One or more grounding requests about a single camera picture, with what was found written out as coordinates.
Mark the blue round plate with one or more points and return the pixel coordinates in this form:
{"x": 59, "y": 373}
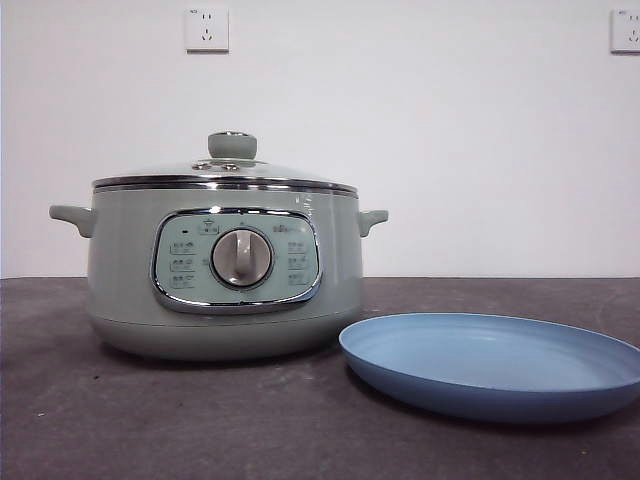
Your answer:
{"x": 480, "y": 385}

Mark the white wall socket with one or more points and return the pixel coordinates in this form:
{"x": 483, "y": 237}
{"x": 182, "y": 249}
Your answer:
{"x": 207, "y": 30}
{"x": 627, "y": 32}

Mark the glass lid with green knob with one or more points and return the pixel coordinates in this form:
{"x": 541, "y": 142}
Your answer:
{"x": 232, "y": 146}

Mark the pale green electric steamer pot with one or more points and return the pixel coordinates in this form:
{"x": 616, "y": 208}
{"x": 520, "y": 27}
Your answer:
{"x": 125, "y": 280}

